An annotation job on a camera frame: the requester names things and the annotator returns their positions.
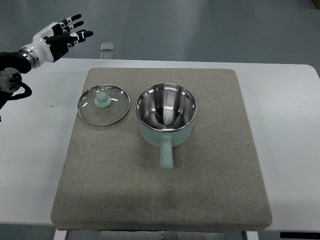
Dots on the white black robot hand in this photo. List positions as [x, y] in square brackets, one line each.
[54, 41]

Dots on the glass lid with green knob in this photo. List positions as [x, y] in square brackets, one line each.
[103, 105]

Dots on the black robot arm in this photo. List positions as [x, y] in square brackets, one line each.
[12, 66]

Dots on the small grey floor plate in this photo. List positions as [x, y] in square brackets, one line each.
[106, 55]

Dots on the mint green saucepan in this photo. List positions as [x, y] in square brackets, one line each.
[166, 115]

